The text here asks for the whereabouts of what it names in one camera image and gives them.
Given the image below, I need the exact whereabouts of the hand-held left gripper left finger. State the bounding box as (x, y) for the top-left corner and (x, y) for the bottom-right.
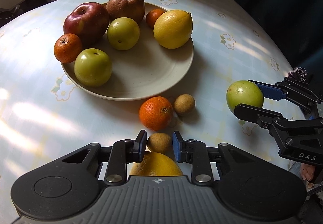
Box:
(62, 130), (147, 186)

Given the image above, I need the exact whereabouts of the orange tangerine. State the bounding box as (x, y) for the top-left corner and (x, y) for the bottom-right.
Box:
(146, 9), (166, 29)
(139, 96), (174, 132)
(54, 34), (83, 63)

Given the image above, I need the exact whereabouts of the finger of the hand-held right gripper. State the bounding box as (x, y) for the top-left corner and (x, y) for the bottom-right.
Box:
(249, 77), (323, 113)
(234, 103), (323, 150)

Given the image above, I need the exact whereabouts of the brown longan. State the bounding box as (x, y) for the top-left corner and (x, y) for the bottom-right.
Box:
(174, 94), (196, 116)
(147, 133), (173, 154)

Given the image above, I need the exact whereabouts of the green jujube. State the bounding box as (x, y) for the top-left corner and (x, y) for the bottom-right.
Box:
(107, 17), (140, 51)
(226, 80), (264, 115)
(74, 48), (113, 87)

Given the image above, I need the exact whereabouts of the person's right hand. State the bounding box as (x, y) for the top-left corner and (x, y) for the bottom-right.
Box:
(300, 163), (317, 184)

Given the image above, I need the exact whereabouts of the floral plaid tablecloth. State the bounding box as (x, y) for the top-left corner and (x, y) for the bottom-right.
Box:
(0, 0), (312, 190)

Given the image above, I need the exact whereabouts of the yellow lemon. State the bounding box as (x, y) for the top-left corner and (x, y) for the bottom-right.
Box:
(129, 152), (184, 177)
(153, 10), (193, 50)

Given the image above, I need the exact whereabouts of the wrinkled brown apple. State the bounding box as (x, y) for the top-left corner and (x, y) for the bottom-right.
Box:
(106, 0), (146, 24)

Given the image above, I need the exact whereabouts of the dark dotted cloth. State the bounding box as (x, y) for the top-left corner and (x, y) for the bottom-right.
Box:
(288, 67), (309, 81)

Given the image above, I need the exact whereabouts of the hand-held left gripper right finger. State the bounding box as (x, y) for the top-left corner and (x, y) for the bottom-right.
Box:
(172, 131), (258, 186)

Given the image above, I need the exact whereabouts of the red apple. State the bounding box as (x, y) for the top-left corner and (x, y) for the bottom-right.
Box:
(63, 2), (110, 47)

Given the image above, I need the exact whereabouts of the beige round plate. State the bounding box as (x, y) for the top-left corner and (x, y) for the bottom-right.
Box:
(61, 2), (195, 101)

